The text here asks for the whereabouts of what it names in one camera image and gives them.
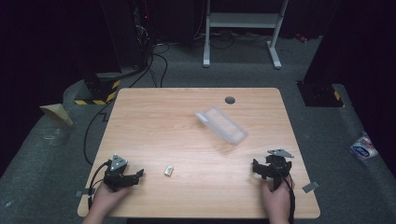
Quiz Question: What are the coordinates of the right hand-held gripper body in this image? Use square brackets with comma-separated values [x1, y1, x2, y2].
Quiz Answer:
[262, 148, 295, 191]

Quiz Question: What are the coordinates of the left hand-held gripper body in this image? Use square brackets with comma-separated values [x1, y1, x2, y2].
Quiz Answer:
[103, 153, 134, 192]

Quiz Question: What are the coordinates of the person's left hand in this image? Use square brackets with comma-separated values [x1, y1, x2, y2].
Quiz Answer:
[90, 182, 134, 217]

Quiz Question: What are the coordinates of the person's right hand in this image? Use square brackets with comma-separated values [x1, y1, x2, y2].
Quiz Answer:
[261, 175, 293, 218]

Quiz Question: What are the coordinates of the grey tape strip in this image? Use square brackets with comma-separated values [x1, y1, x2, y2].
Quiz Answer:
[75, 188, 95, 198]
[301, 180, 320, 194]

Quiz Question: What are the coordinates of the clear plastic box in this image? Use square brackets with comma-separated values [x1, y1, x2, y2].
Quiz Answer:
[193, 105, 249, 146]

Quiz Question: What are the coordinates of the yellow black striped block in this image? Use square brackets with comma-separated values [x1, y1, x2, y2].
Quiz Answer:
[74, 72, 121, 106]

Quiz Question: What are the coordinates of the beige cardboard wedge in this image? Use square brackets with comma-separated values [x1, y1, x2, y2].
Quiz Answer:
[39, 103, 75, 127]

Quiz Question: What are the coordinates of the black box with yellow stripe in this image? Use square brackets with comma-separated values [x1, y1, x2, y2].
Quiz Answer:
[296, 80, 346, 108]

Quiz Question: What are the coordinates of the white blue tissue packet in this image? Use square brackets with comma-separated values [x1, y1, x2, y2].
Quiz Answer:
[349, 131, 380, 161]

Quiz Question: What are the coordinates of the white metal stand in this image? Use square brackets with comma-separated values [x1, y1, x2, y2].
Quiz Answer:
[202, 0, 290, 70]

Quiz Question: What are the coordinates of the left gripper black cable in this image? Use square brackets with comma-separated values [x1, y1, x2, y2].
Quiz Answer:
[87, 159, 112, 213]

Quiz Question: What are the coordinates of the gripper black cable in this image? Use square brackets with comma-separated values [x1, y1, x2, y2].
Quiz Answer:
[270, 161, 296, 224]
[87, 159, 112, 213]

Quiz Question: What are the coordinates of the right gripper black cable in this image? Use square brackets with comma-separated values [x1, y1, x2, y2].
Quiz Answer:
[270, 161, 296, 224]

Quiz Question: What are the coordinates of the black floor cable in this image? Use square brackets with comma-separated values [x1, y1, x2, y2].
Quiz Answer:
[82, 43, 170, 166]

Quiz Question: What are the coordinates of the bundle of floor cables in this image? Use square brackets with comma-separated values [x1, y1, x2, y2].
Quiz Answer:
[186, 29, 275, 50]

